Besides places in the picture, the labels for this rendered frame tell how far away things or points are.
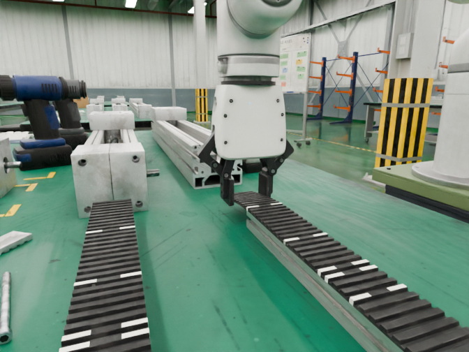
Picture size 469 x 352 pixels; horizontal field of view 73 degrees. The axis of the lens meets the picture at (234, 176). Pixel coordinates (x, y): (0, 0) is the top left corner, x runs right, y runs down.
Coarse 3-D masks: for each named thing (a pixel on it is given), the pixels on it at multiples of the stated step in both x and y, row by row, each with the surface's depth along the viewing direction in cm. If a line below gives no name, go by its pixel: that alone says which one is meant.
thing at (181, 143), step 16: (160, 128) 112; (176, 128) 87; (192, 128) 91; (160, 144) 108; (176, 144) 76; (192, 144) 60; (176, 160) 78; (192, 160) 60; (240, 160) 63; (192, 176) 61; (208, 176) 61; (240, 176) 64
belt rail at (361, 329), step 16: (256, 224) 42; (272, 240) 38; (288, 256) 34; (304, 272) 31; (320, 288) 28; (336, 304) 26; (336, 320) 26; (352, 320) 24; (352, 336) 24; (368, 336) 22; (384, 336) 21
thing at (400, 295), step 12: (384, 288) 24; (396, 288) 24; (348, 300) 23; (360, 300) 23; (372, 300) 23; (384, 300) 23; (396, 300) 23; (408, 300) 23; (360, 312) 22; (372, 312) 22
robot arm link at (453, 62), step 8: (464, 32) 53; (456, 40) 54; (464, 40) 52; (456, 48) 54; (464, 48) 52; (456, 56) 53; (464, 56) 52; (448, 64) 57; (456, 64) 54; (464, 64) 52; (448, 72) 56; (456, 72) 54
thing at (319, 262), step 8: (320, 256) 29; (328, 256) 29; (336, 256) 29; (344, 256) 29; (352, 256) 29; (360, 256) 29; (312, 264) 28; (320, 264) 28; (328, 264) 28; (336, 264) 28
